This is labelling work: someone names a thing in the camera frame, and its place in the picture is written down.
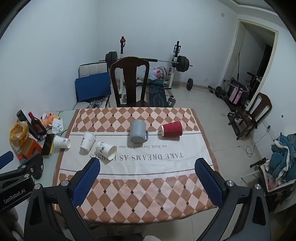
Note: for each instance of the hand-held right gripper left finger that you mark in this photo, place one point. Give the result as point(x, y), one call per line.
point(87, 180)

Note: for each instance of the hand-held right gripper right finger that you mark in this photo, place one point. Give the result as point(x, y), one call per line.
point(208, 185)

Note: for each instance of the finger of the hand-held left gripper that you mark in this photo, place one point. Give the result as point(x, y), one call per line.
point(6, 160)
point(20, 170)

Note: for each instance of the person's left forearm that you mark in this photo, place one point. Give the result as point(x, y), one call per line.
point(10, 222)

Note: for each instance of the white paper cup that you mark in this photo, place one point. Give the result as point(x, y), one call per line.
point(105, 150)
point(60, 141)
point(87, 143)

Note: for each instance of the red ribbed paper cup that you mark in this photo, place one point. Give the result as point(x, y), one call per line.
point(172, 129)

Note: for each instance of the orange cardboard box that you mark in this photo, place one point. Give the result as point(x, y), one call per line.
point(31, 148)

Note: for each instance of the yellow plastic bag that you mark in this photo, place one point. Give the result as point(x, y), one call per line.
point(17, 136)

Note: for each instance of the black box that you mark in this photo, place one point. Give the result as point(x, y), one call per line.
point(48, 144)

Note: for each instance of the black bottle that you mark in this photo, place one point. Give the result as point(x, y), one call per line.
point(25, 120)

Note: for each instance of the dark wine bottle red cap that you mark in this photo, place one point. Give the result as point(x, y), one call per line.
point(38, 125)

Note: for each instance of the crumpled white tissue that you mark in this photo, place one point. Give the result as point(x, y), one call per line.
point(57, 126)

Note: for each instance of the orange and white wrapper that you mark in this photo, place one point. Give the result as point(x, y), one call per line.
point(49, 117)

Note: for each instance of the checkered printed tablecloth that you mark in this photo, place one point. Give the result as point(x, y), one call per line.
point(148, 166)

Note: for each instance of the grey mug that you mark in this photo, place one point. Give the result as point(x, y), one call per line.
point(138, 131)

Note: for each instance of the dark storage box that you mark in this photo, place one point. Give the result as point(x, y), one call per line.
point(281, 197)

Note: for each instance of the chrome dumbbell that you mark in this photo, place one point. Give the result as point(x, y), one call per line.
point(96, 103)

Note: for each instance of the pile of blue laundry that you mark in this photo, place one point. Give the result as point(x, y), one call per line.
point(283, 157)

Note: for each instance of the grey dumbbell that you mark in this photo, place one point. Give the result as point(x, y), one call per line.
point(171, 101)

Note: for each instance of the dark wooden chair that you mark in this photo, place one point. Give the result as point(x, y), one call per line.
point(259, 109)
point(129, 78)

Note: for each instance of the black exercise mat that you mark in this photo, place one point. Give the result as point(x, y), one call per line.
point(157, 96)

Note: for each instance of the small black barbell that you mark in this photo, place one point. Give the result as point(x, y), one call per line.
point(189, 83)

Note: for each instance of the black exercise machine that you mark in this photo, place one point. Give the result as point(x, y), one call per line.
point(251, 82)

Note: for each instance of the white padded seat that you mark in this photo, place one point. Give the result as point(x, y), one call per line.
point(92, 68)

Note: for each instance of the white bench press rack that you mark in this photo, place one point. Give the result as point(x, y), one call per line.
point(171, 76)

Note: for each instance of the red and white plastic bag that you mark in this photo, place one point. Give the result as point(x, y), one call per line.
point(157, 73)

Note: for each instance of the barbell with black plates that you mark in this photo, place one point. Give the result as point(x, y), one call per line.
point(182, 63)

